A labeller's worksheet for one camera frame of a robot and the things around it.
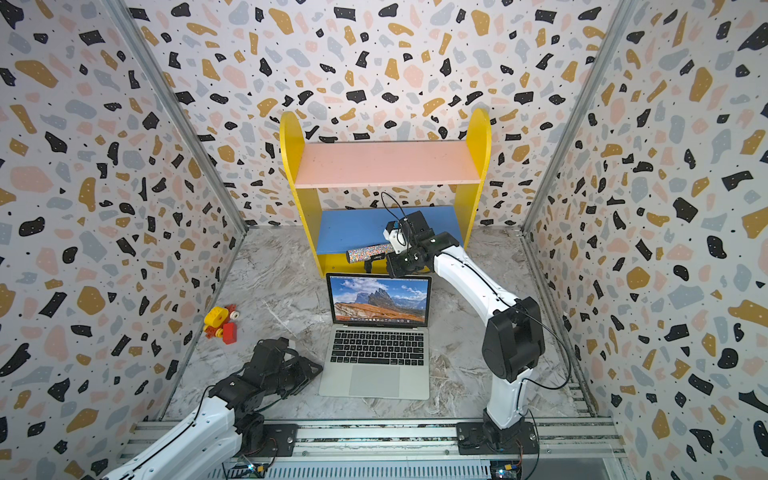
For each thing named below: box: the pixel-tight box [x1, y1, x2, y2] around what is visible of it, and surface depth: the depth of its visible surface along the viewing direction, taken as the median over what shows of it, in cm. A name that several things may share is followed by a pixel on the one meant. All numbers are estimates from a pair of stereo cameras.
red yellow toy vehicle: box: [203, 304, 240, 345], surface depth 92 cm
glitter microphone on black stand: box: [346, 243, 395, 273], surface depth 89 cm
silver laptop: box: [319, 273, 433, 400], surface depth 89 cm
